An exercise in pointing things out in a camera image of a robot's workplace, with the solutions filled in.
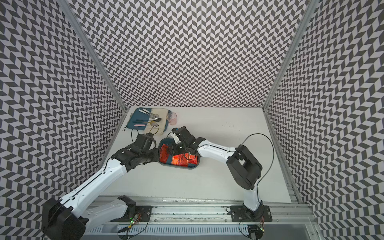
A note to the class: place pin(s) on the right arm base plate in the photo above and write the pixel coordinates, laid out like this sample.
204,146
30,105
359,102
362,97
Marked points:
243,214

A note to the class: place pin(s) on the beige cloth napkin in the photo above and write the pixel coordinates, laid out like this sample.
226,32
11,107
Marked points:
159,127

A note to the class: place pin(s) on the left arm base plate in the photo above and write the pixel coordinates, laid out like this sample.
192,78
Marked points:
143,213

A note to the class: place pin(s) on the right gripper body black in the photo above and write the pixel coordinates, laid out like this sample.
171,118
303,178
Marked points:
179,148

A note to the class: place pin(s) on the pink plastic cup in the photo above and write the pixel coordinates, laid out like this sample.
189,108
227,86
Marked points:
172,118

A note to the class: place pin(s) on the red tea bag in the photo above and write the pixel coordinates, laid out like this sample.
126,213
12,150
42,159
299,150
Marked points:
180,160
189,161
164,156

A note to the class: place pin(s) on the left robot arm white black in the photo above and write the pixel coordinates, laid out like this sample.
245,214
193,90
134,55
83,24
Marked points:
69,217

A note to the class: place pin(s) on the black spoon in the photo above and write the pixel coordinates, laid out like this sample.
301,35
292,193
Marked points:
147,121

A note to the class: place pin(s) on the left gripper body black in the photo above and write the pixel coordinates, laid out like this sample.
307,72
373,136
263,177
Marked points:
150,155

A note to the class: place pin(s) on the green handled gold spoon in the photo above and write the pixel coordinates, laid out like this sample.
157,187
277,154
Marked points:
136,122

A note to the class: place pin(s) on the white handled spoon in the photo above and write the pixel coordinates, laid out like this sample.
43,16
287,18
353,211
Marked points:
150,113
140,110

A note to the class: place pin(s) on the teal storage box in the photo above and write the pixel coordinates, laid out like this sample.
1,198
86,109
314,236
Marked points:
172,153

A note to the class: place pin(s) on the aluminium front rail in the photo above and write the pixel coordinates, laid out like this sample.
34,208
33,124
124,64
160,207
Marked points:
197,211

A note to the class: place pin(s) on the teal flat tray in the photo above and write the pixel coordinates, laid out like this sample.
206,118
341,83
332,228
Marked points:
139,116

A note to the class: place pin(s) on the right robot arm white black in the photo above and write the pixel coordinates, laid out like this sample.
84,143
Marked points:
243,165

